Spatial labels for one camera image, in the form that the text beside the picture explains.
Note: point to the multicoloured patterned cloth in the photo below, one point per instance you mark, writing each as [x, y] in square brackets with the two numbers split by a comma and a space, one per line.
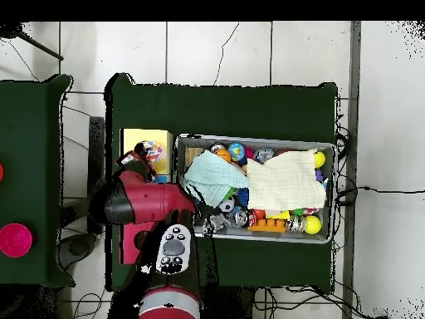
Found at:
[153, 151]

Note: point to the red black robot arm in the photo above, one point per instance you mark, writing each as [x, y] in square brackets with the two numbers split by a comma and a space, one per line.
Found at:
[153, 206]

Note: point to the wooden box with three holes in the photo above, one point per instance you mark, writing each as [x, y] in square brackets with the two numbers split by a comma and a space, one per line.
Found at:
[133, 138]

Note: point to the shallow clear mesh bin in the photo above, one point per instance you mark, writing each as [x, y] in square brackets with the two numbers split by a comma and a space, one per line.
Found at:
[325, 229]

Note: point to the mint waffle cloth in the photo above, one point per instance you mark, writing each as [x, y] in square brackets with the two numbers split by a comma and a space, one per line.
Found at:
[212, 176]

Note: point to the orange toy basketball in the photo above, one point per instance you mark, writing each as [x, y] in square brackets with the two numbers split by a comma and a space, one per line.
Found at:
[224, 154]

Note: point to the small soccer ball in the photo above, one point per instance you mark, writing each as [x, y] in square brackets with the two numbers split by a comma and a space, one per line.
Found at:
[226, 205]

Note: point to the blue globe ball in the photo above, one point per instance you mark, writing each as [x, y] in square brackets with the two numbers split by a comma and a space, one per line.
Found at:
[236, 151]

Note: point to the grey toy robot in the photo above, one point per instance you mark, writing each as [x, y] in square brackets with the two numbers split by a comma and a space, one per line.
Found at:
[216, 224]

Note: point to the grey round base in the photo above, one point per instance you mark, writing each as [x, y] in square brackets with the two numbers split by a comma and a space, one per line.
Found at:
[78, 251]

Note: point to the green cloth side table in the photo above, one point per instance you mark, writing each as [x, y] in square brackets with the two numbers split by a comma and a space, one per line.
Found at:
[30, 133]

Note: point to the pink round disc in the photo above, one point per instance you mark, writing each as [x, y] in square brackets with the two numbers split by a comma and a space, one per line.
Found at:
[14, 240]

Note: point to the orange toy brick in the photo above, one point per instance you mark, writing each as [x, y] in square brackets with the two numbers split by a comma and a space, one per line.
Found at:
[269, 224]

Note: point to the cream waffle cloth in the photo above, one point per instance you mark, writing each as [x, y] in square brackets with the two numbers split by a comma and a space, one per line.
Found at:
[285, 179]

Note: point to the crushed silver drink can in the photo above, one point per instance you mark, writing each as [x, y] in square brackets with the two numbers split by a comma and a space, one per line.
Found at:
[295, 224]

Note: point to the black stand pole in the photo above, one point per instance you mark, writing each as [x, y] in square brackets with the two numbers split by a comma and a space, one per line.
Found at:
[8, 30]

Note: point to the yellow ball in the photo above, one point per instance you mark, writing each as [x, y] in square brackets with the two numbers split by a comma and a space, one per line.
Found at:
[312, 224]

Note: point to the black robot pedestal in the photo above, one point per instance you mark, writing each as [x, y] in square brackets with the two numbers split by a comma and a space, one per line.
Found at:
[229, 306]

